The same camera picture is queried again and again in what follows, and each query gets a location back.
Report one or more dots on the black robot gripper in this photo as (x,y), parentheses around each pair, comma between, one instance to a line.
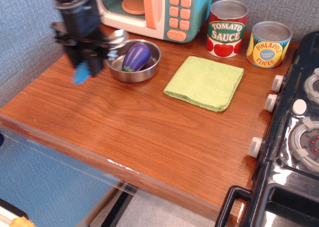
(80,18)

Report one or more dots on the blue handled metal spoon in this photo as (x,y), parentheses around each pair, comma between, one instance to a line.
(82,72)

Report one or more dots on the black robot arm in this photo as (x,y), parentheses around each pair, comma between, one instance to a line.
(80,35)

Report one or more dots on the purple toy eggplant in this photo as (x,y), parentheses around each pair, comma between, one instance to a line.
(136,57)

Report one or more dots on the small steel pan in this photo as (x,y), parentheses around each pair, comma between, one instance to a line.
(145,73)

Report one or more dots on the toy microwave teal and cream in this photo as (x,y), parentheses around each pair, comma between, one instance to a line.
(171,20)

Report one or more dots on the green folded cloth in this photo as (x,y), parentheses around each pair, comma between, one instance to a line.
(205,83)

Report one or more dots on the tomato sauce can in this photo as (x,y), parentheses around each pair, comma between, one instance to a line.
(226,26)

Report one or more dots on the orange fuzzy object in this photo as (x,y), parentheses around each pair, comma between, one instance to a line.
(21,222)

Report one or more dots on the pineapple slices can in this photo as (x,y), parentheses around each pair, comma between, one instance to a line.
(268,44)

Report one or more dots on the white stove knob front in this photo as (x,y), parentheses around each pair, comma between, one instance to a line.
(255,146)

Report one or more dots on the white stove knob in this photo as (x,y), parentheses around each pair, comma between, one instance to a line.
(277,83)
(255,146)
(270,102)

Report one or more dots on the white stove knob middle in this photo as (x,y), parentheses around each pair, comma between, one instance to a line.
(270,102)

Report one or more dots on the white stove knob rear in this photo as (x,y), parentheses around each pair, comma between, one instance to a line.
(277,83)

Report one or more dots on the black toy stove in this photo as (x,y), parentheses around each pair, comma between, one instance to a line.
(285,190)

